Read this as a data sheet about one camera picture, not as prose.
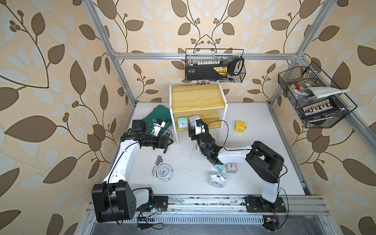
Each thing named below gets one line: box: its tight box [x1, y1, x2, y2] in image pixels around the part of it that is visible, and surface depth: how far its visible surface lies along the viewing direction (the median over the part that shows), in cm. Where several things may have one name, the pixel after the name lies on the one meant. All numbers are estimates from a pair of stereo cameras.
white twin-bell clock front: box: [209, 172, 227, 188], surface depth 77 cm
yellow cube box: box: [235, 120, 246, 133], surface depth 103 cm
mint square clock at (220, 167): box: [215, 164, 226, 173], surface depth 84 cm
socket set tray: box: [302, 98, 340, 117], surface depth 68 cm
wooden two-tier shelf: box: [168, 81, 229, 145], surface depth 80 cm
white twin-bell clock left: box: [151, 163, 174, 182], surface depth 84 cm
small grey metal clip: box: [155, 155, 164, 165], surface depth 91 cm
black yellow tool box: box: [185, 57, 245, 81], surface depth 86 cm
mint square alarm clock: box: [177, 117, 189, 129], surface depth 85 cm
